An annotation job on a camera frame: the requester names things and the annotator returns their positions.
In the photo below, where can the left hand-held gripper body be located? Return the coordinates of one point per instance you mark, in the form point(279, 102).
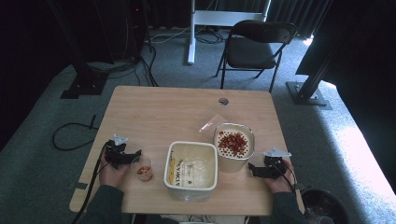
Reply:
point(115, 153)

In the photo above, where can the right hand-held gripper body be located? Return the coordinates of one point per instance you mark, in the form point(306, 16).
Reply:
point(274, 166)

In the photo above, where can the small clear plastic cup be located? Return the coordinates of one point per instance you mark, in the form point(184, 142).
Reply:
point(142, 169)

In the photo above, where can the round container with white strainer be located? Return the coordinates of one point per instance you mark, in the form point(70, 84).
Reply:
point(234, 155)

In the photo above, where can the pile of red dried berries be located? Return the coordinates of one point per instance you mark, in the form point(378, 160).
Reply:
point(233, 144)

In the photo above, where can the person's left hand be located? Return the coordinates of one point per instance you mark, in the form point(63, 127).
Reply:
point(112, 176)

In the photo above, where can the person's right hand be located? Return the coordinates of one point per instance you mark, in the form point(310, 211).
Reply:
point(281, 183)

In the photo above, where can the white square plastic container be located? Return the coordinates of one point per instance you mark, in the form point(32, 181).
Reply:
point(191, 169)

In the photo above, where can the clear plastic lid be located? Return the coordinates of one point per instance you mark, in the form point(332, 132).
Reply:
point(214, 119)

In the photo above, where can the black round bin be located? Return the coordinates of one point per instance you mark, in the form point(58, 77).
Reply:
point(323, 207)

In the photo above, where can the grey table grommet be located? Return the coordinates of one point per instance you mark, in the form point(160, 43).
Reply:
point(223, 101)

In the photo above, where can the black metal stand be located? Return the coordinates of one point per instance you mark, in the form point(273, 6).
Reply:
point(306, 91)
point(84, 77)

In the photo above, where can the black folding chair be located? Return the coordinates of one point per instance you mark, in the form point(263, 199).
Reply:
point(252, 51)

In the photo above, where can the white desk frame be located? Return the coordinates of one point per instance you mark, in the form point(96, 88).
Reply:
point(199, 18)

